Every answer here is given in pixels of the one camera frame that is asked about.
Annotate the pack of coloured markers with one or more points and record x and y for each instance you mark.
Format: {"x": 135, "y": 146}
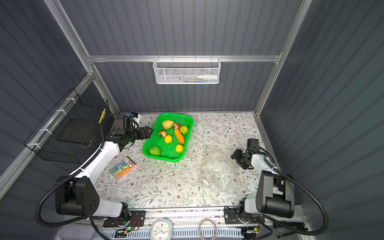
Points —
{"x": 122, "y": 169}

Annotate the pale yellow pear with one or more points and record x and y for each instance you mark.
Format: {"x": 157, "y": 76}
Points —
{"x": 168, "y": 124}

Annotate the grey cloth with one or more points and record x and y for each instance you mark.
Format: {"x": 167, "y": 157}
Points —
{"x": 77, "y": 232}

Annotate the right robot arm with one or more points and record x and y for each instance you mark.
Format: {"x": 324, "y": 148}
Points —
{"x": 275, "y": 195}

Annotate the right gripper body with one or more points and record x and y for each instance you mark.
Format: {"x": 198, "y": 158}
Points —
{"x": 243, "y": 158}

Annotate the black wire basket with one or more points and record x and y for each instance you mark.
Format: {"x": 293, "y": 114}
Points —
{"x": 72, "y": 133}

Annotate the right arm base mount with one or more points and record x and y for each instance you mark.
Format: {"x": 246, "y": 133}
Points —
{"x": 234, "y": 217}

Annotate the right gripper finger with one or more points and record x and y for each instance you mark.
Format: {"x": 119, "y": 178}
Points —
{"x": 243, "y": 163}
{"x": 237, "y": 155}

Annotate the white wire mesh basket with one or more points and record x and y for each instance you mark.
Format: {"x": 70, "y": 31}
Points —
{"x": 187, "y": 73}

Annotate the orange carrot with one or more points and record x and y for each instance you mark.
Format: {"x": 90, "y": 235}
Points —
{"x": 179, "y": 137}

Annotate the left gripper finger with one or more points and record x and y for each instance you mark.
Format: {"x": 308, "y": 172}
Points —
{"x": 144, "y": 136}
{"x": 145, "y": 130}

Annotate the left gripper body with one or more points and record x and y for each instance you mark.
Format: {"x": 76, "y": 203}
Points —
{"x": 132, "y": 135}

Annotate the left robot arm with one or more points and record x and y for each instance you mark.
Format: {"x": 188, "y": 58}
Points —
{"x": 78, "y": 196}

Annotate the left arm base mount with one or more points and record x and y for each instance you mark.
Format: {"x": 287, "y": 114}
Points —
{"x": 135, "y": 219}

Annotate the yellow lemon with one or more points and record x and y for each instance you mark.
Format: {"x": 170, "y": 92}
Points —
{"x": 168, "y": 139}
{"x": 179, "y": 148}

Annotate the light green fruit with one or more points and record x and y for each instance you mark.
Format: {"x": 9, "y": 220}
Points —
{"x": 184, "y": 129}

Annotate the white analog clock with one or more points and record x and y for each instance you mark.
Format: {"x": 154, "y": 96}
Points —
{"x": 161, "y": 229}

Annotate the clear zip top bag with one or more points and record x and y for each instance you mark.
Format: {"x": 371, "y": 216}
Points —
{"x": 219, "y": 173}

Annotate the green plastic basket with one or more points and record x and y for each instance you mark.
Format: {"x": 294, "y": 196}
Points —
{"x": 168, "y": 150}

